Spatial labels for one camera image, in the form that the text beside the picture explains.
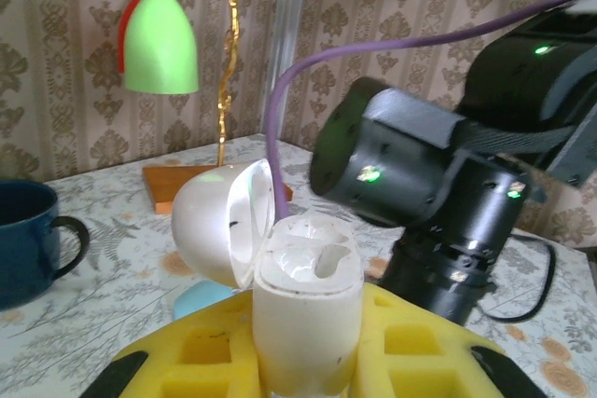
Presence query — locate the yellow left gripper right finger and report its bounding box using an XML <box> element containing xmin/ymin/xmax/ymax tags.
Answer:
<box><xmin>349</xmin><ymin>281</ymin><xmax>545</xmax><ymax>398</ymax></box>

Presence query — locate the dark blue mug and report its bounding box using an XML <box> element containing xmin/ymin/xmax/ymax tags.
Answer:
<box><xmin>0</xmin><ymin>179</ymin><xmax>90</xmax><ymax>311</ymax></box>

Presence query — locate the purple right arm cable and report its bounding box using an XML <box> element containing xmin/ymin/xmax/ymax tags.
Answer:
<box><xmin>261</xmin><ymin>0</ymin><xmax>597</xmax><ymax>222</ymax></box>

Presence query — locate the gold wire rack wooden base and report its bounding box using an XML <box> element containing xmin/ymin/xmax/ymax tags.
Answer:
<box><xmin>142</xmin><ymin>0</ymin><xmax>335</xmax><ymax>216</ymax></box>

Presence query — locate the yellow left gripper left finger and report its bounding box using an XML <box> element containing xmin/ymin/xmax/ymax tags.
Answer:
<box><xmin>86</xmin><ymin>294</ymin><xmax>262</xmax><ymax>398</ymax></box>

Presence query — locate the black wire loop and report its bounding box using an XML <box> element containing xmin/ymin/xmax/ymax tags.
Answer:
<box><xmin>479</xmin><ymin>228</ymin><xmax>559</xmax><ymax>324</ymax></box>

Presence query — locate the white earbud charging case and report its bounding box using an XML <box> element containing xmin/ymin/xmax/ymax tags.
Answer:
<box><xmin>171</xmin><ymin>158</ymin><xmax>365</xmax><ymax>394</ymax></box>

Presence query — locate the green wine glass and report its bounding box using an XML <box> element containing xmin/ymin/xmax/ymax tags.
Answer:
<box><xmin>123</xmin><ymin>0</ymin><xmax>200</xmax><ymax>95</ymax></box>

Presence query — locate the light blue round case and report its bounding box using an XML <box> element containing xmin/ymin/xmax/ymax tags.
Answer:
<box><xmin>173</xmin><ymin>280</ymin><xmax>239</xmax><ymax>320</ymax></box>

